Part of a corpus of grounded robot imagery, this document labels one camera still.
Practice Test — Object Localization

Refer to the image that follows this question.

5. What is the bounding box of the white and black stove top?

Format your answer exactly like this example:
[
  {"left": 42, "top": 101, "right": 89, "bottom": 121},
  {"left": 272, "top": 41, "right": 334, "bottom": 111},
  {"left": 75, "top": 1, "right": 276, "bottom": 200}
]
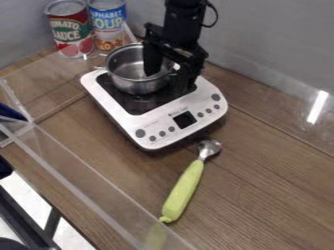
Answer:
[{"left": 80, "top": 68, "right": 228, "bottom": 151}]

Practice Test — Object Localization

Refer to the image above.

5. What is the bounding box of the silver metal pot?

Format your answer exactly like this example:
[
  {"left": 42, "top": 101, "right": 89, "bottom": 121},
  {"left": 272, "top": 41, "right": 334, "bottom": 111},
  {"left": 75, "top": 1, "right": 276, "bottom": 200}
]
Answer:
[{"left": 96, "top": 43, "right": 181, "bottom": 95}]

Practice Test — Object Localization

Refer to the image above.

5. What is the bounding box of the tomato sauce can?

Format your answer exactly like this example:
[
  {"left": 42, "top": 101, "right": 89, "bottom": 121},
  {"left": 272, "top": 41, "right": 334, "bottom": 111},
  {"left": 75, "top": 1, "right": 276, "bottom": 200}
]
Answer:
[{"left": 44, "top": 0, "right": 93, "bottom": 58}]

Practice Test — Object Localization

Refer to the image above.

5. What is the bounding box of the black table frame leg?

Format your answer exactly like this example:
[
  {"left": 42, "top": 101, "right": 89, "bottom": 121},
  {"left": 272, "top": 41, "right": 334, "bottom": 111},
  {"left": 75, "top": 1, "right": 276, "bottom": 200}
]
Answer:
[{"left": 0, "top": 186, "right": 61, "bottom": 250}]

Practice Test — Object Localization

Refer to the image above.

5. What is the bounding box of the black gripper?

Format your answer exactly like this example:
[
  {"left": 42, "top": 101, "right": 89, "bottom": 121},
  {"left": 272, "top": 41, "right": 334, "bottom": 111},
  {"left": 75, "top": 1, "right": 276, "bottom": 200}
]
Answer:
[{"left": 141, "top": 8, "right": 207, "bottom": 97}]

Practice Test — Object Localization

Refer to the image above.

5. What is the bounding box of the alphabet soup can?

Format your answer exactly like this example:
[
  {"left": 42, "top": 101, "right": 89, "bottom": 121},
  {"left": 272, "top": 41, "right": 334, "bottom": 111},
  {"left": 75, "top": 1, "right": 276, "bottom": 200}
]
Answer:
[{"left": 87, "top": 0, "right": 127, "bottom": 51}]

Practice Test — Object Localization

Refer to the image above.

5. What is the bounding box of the green handled ice cream scoop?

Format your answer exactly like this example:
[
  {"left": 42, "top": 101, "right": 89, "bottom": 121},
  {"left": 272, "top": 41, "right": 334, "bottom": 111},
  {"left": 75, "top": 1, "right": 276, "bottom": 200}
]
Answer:
[{"left": 159, "top": 139, "right": 221, "bottom": 223}]

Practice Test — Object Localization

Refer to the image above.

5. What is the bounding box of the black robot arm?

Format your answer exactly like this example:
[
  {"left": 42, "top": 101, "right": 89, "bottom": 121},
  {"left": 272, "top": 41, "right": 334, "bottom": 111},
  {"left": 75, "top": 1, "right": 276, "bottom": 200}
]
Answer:
[{"left": 141, "top": 0, "right": 219, "bottom": 97}]

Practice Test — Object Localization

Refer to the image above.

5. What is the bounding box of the clear acrylic barrier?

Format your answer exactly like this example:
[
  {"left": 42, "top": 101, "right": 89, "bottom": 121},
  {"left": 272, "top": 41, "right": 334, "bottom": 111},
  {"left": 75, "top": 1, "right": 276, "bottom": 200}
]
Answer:
[{"left": 0, "top": 77, "right": 196, "bottom": 250}]

